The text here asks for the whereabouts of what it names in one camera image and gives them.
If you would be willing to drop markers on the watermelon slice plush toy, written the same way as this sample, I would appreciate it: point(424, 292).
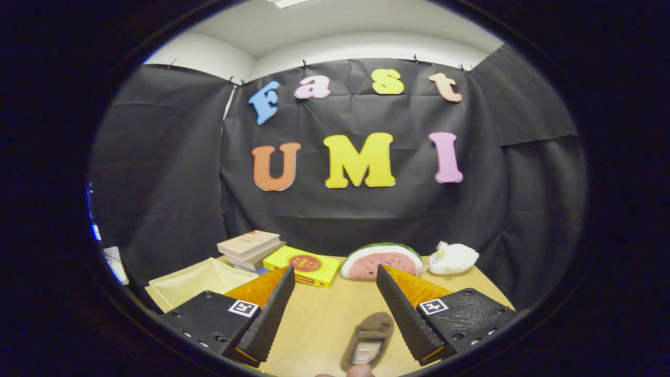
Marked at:
point(382, 262)

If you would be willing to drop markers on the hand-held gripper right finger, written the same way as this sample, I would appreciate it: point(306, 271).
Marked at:
point(403, 319)

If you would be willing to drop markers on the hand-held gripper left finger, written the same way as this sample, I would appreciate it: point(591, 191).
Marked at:
point(269, 314)

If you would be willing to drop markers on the computer monitor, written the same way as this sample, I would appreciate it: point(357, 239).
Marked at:
point(94, 220)

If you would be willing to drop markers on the yellow book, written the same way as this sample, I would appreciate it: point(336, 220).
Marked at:
point(303, 264)

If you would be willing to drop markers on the grey book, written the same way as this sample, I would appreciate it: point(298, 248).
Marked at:
point(261, 256)

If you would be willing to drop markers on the white plush toy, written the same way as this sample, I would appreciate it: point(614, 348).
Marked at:
point(455, 257)

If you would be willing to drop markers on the cream storage box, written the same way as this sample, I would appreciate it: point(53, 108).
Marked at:
point(199, 280)

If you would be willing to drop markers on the white side desk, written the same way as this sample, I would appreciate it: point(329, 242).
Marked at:
point(116, 264)

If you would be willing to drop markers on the brown fuzzy shoe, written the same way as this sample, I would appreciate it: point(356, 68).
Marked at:
point(374, 327)

